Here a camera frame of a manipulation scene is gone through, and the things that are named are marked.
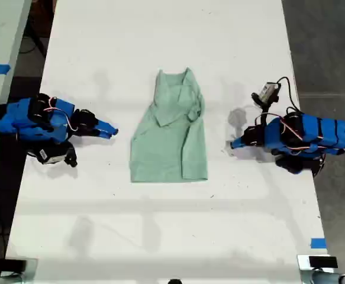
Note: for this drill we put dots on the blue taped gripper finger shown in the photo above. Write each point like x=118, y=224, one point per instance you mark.
x=241, y=145
x=107, y=126
x=239, y=140
x=101, y=135

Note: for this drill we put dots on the pale green T-shirt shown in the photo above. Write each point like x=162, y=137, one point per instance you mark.
x=166, y=154

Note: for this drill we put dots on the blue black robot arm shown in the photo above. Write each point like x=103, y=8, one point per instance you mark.
x=311, y=134
x=21, y=118

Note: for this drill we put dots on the short blue tape piece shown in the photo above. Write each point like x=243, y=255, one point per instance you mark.
x=318, y=243

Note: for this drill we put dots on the black box on white plate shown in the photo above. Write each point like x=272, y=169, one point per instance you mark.
x=322, y=261

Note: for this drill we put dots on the small black round knob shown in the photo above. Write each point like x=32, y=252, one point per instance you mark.
x=175, y=281

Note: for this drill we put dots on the black box on metal plate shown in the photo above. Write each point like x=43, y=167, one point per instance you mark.
x=15, y=265

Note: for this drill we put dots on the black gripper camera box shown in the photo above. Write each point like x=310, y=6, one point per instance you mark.
x=49, y=155
x=267, y=92

